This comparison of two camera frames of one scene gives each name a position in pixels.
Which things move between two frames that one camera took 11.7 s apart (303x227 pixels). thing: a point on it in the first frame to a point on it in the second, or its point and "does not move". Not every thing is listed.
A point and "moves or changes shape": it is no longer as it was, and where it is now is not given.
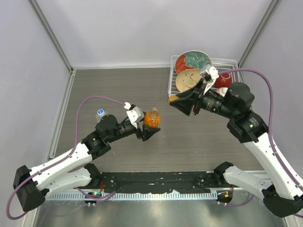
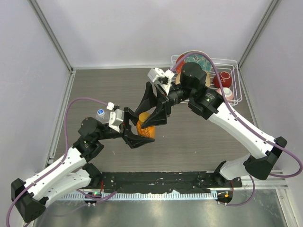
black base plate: [162, 182] does not move
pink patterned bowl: [222, 91] does not move
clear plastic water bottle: [100, 113] does not move
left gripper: [147, 132] to [126, 131]
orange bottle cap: [173, 97] moves or changes shape
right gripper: [186, 102] to [161, 112]
